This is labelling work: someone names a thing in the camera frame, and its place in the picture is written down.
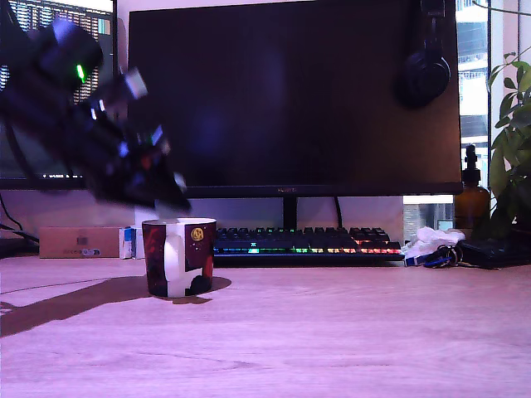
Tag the dark switched-off monitor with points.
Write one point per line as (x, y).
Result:
(290, 103)

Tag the green leafy plant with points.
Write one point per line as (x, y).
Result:
(514, 166)

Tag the lit ASUS monitor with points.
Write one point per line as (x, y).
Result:
(83, 10)

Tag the black backlit keyboard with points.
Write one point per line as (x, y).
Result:
(307, 248)

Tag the crumpled white tissue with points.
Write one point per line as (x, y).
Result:
(435, 237)

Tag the black headphones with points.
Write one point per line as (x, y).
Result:
(427, 74)

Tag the white carton with blue top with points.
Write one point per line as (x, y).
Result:
(123, 244)

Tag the brown cardboard box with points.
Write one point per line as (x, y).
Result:
(62, 242)

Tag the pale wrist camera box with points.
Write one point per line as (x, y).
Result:
(134, 83)

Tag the black flat case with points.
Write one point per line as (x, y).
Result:
(493, 250)

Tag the dark blue fronted carton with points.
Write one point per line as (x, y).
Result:
(131, 238)

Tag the amber pump bottle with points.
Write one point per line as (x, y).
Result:
(471, 203)

